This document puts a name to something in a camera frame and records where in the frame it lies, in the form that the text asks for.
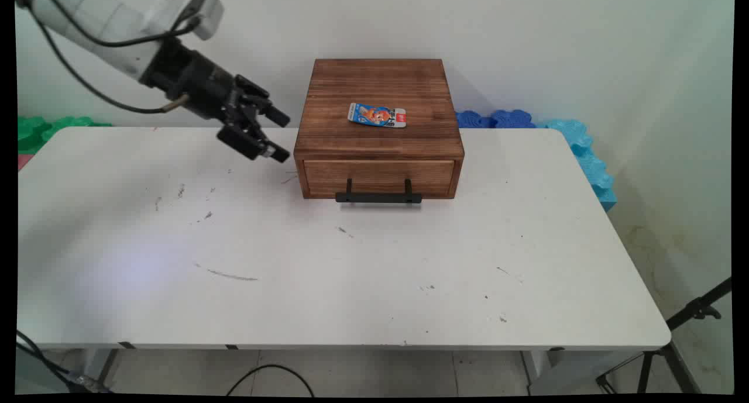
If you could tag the pink foam mat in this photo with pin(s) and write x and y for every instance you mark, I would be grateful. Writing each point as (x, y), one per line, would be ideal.
(22, 160)

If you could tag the green foam mat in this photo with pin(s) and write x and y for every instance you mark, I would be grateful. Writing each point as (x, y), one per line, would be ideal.
(41, 131)

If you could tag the white table leg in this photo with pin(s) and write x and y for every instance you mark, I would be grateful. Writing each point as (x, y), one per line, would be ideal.
(538, 368)
(102, 365)

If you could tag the light blue foam mat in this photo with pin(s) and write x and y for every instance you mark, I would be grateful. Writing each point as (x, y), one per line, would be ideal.
(591, 163)

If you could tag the brown wooden cabinet box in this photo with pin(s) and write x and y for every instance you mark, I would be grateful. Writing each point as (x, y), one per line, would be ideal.
(380, 81)

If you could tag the blue snack packet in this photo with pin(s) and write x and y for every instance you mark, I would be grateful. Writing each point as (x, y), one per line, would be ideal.
(377, 115)

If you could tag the black tripod stand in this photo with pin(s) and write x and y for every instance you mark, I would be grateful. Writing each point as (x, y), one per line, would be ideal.
(696, 309)

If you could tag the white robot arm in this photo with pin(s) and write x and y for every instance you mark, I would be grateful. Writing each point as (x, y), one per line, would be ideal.
(99, 20)

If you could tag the wooden cabinet door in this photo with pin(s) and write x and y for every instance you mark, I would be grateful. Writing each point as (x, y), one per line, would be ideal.
(380, 170)

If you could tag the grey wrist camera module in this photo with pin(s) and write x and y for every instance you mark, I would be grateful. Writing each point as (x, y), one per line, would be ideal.
(208, 14)

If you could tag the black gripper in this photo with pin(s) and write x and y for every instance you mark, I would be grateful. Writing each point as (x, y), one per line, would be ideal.
(193, 84)

